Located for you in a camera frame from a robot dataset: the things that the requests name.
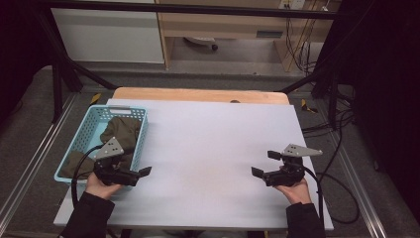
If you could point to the person's right hand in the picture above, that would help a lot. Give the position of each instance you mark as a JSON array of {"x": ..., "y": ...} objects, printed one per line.
[{"x": 295, "y": 195}]

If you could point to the chair base with castor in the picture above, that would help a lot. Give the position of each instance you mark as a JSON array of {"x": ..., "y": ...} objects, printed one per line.
[{"x": 201, "y": 40}]

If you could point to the white cabinet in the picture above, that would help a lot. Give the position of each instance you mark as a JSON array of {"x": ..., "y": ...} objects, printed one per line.
[{"x": 109, "y": 36}]

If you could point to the black metal stand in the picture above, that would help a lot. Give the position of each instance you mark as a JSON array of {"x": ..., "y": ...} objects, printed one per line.
[
  {"x": 333, "y": 99},
  {"x": 56, "y": 92}
]

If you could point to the black metal crossbar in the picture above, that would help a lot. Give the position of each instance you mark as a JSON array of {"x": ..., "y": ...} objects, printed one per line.
[{"x": 198, "y": 9}]

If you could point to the white power strip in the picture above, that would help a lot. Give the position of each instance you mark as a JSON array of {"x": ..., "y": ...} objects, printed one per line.
[{"x": 292, "y": 4}]

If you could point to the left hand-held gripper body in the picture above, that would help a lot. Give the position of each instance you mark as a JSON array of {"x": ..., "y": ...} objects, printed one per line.
[{"x": 112, "y": 175}]

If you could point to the light blue plastic basket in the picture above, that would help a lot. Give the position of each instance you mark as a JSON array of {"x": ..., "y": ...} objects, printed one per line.
[{"x": 87, "y": 130}]

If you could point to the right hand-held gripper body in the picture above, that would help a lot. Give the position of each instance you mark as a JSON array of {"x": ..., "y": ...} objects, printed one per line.
[{"x": 290, "y": 175}]

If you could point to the black curtain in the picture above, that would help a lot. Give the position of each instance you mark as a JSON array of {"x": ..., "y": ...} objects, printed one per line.
[
  {"x": 389, "y": 82},
  {"x": 16, "y": 49}
]

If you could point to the person's left hand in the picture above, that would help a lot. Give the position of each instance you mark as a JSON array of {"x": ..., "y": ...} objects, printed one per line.
[{"x": 100, "y": 191}]

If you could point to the light wooden desk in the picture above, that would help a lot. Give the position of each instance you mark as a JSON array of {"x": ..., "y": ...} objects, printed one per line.
[{"x": 224, "y": 24}]

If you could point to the aluminium floor rail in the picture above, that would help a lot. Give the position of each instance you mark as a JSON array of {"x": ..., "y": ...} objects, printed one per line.
[
  {"x": 371, "y": 216},
  {"x": 33, "y": 162}
]

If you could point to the olive green pants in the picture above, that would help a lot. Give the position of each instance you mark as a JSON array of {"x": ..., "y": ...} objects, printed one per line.
[{"x": 122, "y": 130}]

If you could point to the yellow black tape piece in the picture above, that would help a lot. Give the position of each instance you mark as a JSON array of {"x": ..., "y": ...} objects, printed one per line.
[
  {"x": 307, "y": 106},
  {"x": 95, "y": 98}
]

